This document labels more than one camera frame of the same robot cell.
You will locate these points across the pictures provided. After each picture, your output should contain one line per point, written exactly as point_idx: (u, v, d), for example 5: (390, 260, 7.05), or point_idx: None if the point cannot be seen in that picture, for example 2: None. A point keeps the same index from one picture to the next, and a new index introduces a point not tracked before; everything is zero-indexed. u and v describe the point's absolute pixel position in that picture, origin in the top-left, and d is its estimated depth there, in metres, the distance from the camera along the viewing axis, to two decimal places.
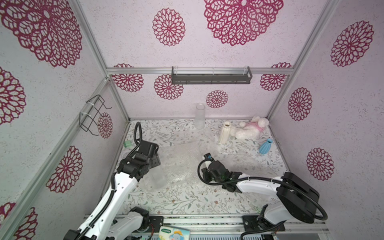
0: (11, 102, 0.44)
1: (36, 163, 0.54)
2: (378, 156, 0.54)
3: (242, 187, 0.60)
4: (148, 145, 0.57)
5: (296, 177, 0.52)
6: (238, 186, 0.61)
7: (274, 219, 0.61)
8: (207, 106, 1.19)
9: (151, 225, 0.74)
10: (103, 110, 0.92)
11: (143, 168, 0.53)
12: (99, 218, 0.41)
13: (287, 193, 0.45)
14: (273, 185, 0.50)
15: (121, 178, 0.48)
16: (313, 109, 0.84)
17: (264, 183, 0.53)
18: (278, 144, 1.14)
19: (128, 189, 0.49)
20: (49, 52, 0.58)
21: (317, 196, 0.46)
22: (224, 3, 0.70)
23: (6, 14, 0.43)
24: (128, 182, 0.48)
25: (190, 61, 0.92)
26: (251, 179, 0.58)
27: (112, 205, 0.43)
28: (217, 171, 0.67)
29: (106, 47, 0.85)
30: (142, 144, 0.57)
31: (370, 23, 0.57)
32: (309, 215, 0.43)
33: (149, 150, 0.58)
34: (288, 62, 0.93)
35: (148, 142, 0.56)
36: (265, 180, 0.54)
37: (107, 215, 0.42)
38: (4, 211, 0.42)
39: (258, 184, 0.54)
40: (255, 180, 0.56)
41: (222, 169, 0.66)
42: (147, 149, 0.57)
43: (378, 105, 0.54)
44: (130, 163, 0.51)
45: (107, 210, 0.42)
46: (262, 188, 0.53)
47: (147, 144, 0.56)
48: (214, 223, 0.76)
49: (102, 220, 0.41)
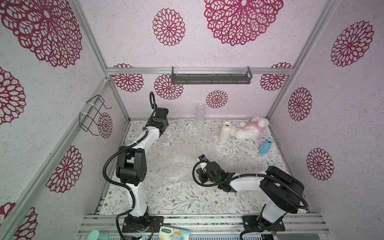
0: (11, 102, 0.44)
1: (36, 163, 0.54)
2: (378, 156, 0.54)
3: (236, 185, 0.63)
4: (162, 111, 0.75)
5: (279, 170, 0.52)
6: (232, 184, 0.64)
7: (272, 218, 0.61)
8: (207, 106, 1.19)
9: (151, 225, 0.74)
10: (103, 110, 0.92)
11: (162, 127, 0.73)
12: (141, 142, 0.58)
13: (269, 185, 0.48)
14: (258, 179, 0.53)
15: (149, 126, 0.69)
16: (313, 109, 0.84)
17: (251, 178, 0.56)
18: (277, 144, 1.14)
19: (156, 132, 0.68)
20: (49, 52, 0.58)
21: (301, 189, 0.48)
22: (224, 3, 0.70)
23: (6, 14, 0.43)
24: (155, 129, 0.68)
25: (190, 61, 0.92)
26: (241, 177, 0.62)
27: (148, 137, 0.62)
28: (213, 171, 0.69)
29: (107, 47, 0.85)
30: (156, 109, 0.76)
31: (370, 23, 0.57)
32: (292, 203, 0.45)
33: (163, 114, 0.78)
34: (288, 62, 0.93)
35: (162, 109, 0.75)
36: (251, 176, 0.57)
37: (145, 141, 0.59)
38: (4, 211, 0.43)
39: (245, 180, 0.59)
40: (244, 177, 0.60)
41: (218, 170, 0.69)
42: (162, 115, 0.76)
43: (378, 105, 0.54)
44: (154, 124, 0.71)
45: (145, 138, 0.61)
46: (249, 182, 0.56)
47: (161, 110, 0.75)
48: (214, 224, 0.76)
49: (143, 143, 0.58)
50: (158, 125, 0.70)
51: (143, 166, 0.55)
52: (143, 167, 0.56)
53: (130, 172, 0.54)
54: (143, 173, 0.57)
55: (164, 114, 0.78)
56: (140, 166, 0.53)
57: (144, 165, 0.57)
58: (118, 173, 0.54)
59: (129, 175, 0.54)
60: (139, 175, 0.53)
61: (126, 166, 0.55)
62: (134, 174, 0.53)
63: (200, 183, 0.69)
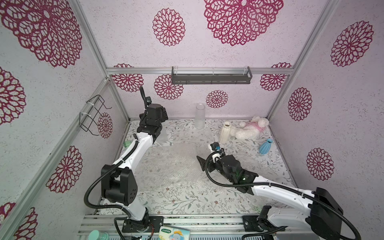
0: (11, 102, 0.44)
1: (36, 163, 0.54)
2: (378, 156, 0.54)
3: (261, 192, 0.54)
4: (153, 111, 0.63)
5: (329, 194, 0.44)
6: (255, 190, 0.55)
7: (278, 222, 0.61)
8: (207, 106, 1.19)
9: (151, 225, 0.74)
10: (103, 110, 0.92)
11: (157, 131, 0.64)
12: (129, 157, 0.50)
13: (320, 212, 0.41)
14: (302, 199, 0.46)
15: (141, 135, 0.58)
16: (313, 109, 0.84)
17: (291, 195, 0.48)
18: (277, 144, 1.14)
19: (146, 142, 0.58)
20: (49, 52, 0.58)
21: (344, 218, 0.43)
22: (224, 3, 0.70)
23: (6, 14, 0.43)
24: (147, 137, 0.58)
25: (190, 61, 0.92)
26: (272, 186, 0.52)
27: (137, 149, 0.53)
28: (232, 167, 0.56)
29: (107, 47, 0.85)
30: (148, 109, 0.63)
31: (370, 23, 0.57)
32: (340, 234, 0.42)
33: (155, 116, 0.65)
34: (288, 62, 0.94)
35: (152, 108, 0.62)
36: (293, 191, 0.48)
37: (134, 155, 0.51)
38: (4, 211, 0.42)
39: (283, 193, 0.49)
40: (279, 188, 0.51)
41: (238, 168, 0.55)
42: (154, 116, 0.64)
43: (378, 105, 0.54)
44: (147, 128, 0.62)
45: (134, 152, 0.52)
46: (290, 199, 0.47)
47: (152, 110, 0.63)
48: (214, 223, 0.76)
49: (131, 158, 0.50)
50: (153, 128, 0.62)
51: (131, 187, 0.48)
52: (132, 187, 0.49)
53: (117, 192, 0.47)
54: (133, 193, 0.50)
55: (156, 114, 0.66)
56: (127, 188, 0.46)
57: (132, 185, 0.49)
58: (105, 194, 0.48)
59: (116, 196, 0.47)
60: (127, 197, 0.47)
61: (114, 185, 0.48)
62: (121, 195, 0.47)
63: (211, 178, 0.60)
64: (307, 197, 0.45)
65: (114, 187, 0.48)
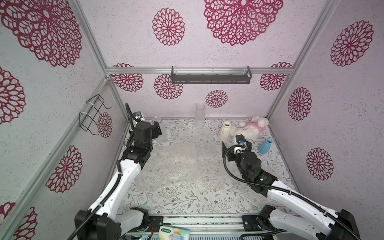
0: (11, 102, 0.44)
1: (36, 163, 0.54)
2: (378, 156, 0.54)
3: (277, 198, 0.52)
4: (140, 132, 0.54)
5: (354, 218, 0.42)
6: (270, 194, 0.53)
7: (278, 224, 0.61)
8: (207, 106, 1.19)
9: (151, 225, 0.74)
10: (103, 110, 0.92)
11: (145, 155, 0.56)
12: (109, 198, 0.43)
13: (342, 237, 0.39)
14: (323, 217, 0.44)
15: (126, 165, 0.51)
16: (313, 109, 0.84)
17: (311, 210, 0.46)
18: (277, 144, 1.14)
19: (131, 174, 0.50)
20: (49, 52, 0.58)
21: None
22: (224, 3, 0.70)
23: (6, 14, 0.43)
24: (133, 167, 0.50)
25: (190, 61, 0.92)
26: (292, 195, 0.50)
27: (121, 186, 0.46)
28: (253, 166, 0.54)
29: (107, 47, 0.85)
30: (135, 130, 0.54)
31: (370, 23, 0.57)
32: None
33: (143, 137, 0.56)
34: (288, 62, 0.93)
35: (140, 130, 0.54)
36: (315, 206, 0.46)
37: (116, 195, 0.44)
38: (4, 211, 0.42)
39: (303, 207, 0.47)
40: (300, 199, 0.49)
41: (258, 167, 0.53)
42: (142, 137, 0.55)
43: (378, 105, 0.54)
44: (133, 153, 0.54)
45: (117, 191, 0.45)
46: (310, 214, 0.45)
47: (140, 131, 0.54)
48: (213, 223, 0.76)
49: (112, 200, 0.43)
50: (142, 152, 0.55)
51: (112, 233, 0.42)
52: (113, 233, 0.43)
53: None
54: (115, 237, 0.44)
55: (144, 136, 0.57)
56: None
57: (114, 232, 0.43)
58: None
59: None
60: None
61: (91, 231, 0.42)
62: None
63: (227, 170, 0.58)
64: (329, 215, 0.44)
65: (92, 234, 0.42)
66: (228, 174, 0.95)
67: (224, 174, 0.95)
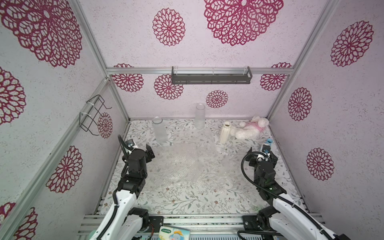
0: (11, 102, 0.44)
1: (36, 163, 0.54)
2: (378, 156, 0.54)
3: (280, 207, 0.56)
4: (135, 161, 0.56)
5: None
6: (274, 202, 0.57)
7: (276, 226, 0.61)
8: (207, 106, 1.19)
9: (151, 225, 0.74)
10: (103, 110, 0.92)
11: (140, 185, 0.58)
12: (105, 232, 0.44)
13: None
14: (317, 232, 0.45)
15: (122, 195, 0.52)
16: (313, 109, 0.84)
17: (309, 224, 0.47)
18: (277, 144, 1.14)
19: (128, 204, 0.52)
20: (49, 52, 0.58)
21: None
22: (224, 3, 0.70)
23: (6, 14, 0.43)
24: (129, 196, 0.52)
25: (190, 61, 0.92)
26: (295, 208, 0.53)
27: (117, 218, 0.47)
28: (266, 173, 0.58)
29: (107, 47, 0.85)
30: (129, 161, 0.57)
31: (370, 23, 0.57)
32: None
33: (137, 166, 0.57)
34: (288, 62, 0.93)
35: (134, 160, 0.56)
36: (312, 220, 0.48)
37: (112, 228, 0.45)
38: (4, 211, 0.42)
39: (300, 219, 0.49)
40: (300, 212, 0.51)
41: (270, 176, 0.57)
42: (136, 166, 0.58)
43: (378, 105, 0.54)
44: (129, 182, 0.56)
45: (113, 223, 0.46)
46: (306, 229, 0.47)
47: (134, 161, 0.56)
48: (213, 223, 0.76)
49: (109, 233, 0.44)
50: (138, 181, 0.57)
51: None
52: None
53: None
54: None
55: (137, 164, 0.58)
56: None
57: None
58: None
59: None
60: None
61: None
62: None
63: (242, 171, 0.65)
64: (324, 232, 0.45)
65: None
66: (229, 174, 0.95)
67: (224, 174, 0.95)
